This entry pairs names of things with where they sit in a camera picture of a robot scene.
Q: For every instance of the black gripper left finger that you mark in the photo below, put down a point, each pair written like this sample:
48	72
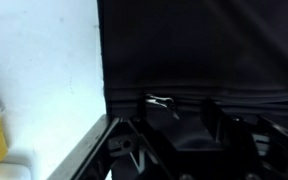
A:
73	164

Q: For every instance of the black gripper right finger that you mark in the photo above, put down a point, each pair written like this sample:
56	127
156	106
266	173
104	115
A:
259	150

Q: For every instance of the silver zipper pull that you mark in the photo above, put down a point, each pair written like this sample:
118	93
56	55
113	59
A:
166	102

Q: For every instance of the black zip jumper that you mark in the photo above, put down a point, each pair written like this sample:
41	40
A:
175	48

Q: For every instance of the white flat board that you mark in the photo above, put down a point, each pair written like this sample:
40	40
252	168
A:
51	79

